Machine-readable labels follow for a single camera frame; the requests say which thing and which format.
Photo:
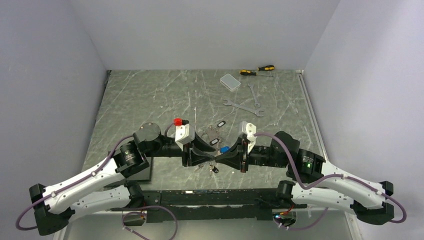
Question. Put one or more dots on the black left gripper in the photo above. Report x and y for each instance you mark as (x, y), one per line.
(192, 158)

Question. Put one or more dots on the large silver wrench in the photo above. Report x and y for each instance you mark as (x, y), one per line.
(256, 111)

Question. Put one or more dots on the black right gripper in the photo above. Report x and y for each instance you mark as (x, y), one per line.
(237, 151)

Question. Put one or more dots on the yellow black screwdriver front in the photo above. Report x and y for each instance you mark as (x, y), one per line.
(245, 72)

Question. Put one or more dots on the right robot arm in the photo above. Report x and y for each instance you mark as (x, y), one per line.
(312, 179)

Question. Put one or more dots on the small silver wrench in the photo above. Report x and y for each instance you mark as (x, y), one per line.
(256, 102)

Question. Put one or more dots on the yellow black screwdriver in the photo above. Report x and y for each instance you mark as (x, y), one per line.
(266, 68)
(245, 72)

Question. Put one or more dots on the yellow black screwdriver rear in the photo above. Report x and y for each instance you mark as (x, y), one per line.
(266, 68)

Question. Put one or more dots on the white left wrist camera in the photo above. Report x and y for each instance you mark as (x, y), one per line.
(184, 134)

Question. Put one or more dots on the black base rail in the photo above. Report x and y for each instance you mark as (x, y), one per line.
(209, 204)

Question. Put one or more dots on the black key tag white label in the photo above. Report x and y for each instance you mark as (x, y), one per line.
(214, 141)

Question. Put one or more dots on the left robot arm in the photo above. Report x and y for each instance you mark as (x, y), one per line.
(104, 186)

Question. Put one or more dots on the metal key organizer plate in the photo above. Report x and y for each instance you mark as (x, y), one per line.
(209, 133)

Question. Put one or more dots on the clear plastic box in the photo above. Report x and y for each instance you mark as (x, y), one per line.
(230, 82)

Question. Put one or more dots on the blue key tag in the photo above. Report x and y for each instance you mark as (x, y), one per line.
(224, 149)

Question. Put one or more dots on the black flat box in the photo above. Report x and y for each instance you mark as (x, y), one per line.
(145, 172)

